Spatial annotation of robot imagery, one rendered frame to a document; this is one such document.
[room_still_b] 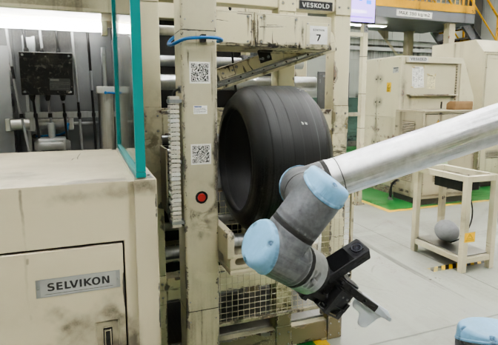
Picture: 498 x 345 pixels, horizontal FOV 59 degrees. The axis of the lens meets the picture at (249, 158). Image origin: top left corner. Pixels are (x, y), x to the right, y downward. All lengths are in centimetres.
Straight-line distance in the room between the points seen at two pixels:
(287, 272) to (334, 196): 16
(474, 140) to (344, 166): 28
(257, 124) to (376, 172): 66
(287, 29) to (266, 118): 60
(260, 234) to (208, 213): 86
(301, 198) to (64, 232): 44
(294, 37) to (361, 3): 388
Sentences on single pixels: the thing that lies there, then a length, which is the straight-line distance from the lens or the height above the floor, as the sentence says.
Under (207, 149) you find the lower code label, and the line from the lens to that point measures 159.
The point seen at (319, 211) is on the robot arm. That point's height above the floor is 123.
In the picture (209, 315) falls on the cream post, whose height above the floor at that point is 59.
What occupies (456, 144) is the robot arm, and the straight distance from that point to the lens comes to 100.
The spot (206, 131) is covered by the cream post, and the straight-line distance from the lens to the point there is 158.
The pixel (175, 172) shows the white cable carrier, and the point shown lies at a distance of 159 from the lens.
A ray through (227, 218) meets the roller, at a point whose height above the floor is 91.
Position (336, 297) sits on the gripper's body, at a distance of 94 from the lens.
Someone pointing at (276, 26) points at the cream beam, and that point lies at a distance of 198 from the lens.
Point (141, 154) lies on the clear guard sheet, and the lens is 87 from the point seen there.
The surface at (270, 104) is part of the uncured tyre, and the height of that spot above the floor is 140.
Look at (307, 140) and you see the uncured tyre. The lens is 152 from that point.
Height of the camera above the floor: 143
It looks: 8 degrees down
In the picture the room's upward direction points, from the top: straight up
